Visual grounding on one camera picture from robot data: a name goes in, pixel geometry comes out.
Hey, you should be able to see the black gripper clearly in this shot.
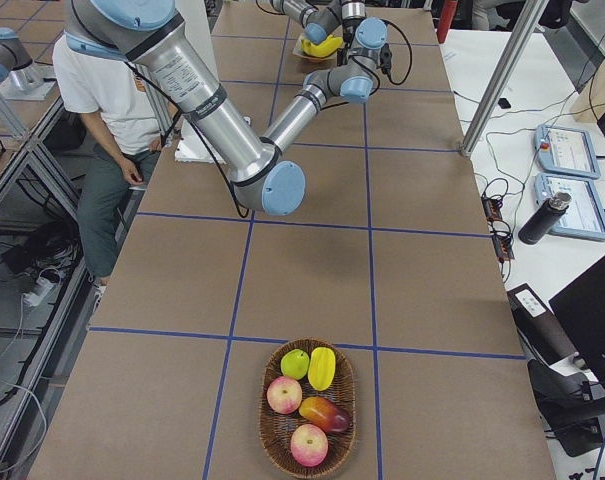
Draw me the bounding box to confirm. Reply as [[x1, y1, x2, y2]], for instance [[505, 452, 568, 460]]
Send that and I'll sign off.
[[336, 43, 351, 66]]

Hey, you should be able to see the yellow banana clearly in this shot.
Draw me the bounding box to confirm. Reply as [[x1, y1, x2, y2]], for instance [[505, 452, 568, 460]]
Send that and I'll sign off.
[[301, 38, 334, 58], [310, 35, 343, 57]]

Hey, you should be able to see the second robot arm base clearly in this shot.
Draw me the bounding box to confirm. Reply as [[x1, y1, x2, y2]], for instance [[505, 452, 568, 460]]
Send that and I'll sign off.
[[0, 27, 56, 101]]

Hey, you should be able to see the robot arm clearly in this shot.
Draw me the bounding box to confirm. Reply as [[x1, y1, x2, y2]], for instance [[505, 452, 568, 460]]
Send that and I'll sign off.
[[268, 0, 367, 45]]

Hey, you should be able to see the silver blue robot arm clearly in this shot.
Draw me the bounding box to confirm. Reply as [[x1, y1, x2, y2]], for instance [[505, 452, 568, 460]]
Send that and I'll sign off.
[[65, 1, 387, 216]]

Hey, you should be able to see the square blue-green ceramic plate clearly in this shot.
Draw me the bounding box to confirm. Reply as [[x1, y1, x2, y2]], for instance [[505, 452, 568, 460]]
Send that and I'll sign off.
[[293, 34, 343, 62]]

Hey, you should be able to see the woven wicker basket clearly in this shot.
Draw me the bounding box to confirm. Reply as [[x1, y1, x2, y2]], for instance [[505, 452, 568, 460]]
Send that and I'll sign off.
[[259, 338, 356, 479]]

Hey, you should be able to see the red fire extinguisher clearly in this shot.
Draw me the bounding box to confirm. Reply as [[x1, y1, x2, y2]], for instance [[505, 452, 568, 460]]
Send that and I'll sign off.
[[436, 0, 458, 44]]

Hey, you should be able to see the seated person in white shirt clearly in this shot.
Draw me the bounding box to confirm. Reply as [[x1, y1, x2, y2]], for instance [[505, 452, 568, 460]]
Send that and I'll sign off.
[[52, 37, 163, 286]]

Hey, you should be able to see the upper teach pendant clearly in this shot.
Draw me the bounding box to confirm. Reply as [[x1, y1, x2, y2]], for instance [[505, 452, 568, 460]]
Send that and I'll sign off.
[[533, 124, 601, 180]]

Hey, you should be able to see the teach pendant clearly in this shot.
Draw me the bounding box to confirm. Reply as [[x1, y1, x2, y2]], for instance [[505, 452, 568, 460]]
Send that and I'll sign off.
[[533, 124, 601, 180], [534, 173, 605, 241]]

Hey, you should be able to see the black thermos bottle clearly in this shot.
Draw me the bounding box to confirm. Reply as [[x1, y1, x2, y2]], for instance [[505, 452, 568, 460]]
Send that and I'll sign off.
[[518, 192, 572, 245]]

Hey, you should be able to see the lower teach pendant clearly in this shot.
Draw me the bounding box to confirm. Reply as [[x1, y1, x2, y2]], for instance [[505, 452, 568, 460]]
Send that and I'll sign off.
[[534, 173, 605, 241]]

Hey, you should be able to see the green apple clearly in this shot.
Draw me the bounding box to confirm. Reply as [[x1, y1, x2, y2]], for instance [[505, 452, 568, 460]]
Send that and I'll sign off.
[[280, 349, 310, 380]]

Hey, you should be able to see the black box with white label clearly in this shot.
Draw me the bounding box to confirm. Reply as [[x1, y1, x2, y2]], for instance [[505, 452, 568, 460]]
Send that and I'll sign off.
[[507, 283, 586, 370]]

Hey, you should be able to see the pink apple at left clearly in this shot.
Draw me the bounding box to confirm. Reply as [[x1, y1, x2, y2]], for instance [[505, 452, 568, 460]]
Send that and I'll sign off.
[[266, 376, 303, 414]]

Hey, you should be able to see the pink apple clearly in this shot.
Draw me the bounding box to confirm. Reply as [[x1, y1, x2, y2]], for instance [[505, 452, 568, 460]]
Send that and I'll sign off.
[[266, 376, 303, 414], [290, 424, 328, 467]]

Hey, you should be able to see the black computer monitor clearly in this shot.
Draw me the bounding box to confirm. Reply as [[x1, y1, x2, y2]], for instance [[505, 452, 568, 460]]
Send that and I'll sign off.
[[550, 256, 605, 387]]

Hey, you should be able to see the dark red apple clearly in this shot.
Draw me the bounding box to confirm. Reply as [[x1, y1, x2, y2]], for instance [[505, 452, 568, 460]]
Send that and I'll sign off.
[[298, 396, 351, 433]]

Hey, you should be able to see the white power strip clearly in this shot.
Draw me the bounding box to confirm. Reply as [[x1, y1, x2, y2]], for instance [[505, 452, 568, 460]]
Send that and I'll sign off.
[[23, 275, 61, 307]]

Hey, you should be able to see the pink apple in front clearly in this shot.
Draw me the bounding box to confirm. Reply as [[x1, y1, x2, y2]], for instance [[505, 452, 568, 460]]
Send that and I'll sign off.
[[290, 424, 328, 467]]

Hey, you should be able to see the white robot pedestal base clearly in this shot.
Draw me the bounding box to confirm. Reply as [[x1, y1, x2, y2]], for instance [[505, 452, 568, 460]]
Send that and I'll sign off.
[[175, 0, 226, 164]]

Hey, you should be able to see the aluminium frame post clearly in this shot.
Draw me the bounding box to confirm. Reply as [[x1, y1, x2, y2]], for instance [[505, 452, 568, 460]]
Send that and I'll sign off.
[[459, 0, 548, 157]]

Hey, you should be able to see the small circuit board with wires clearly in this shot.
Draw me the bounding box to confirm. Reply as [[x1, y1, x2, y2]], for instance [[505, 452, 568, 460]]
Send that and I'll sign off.
[[481, 194, 514, 263]]

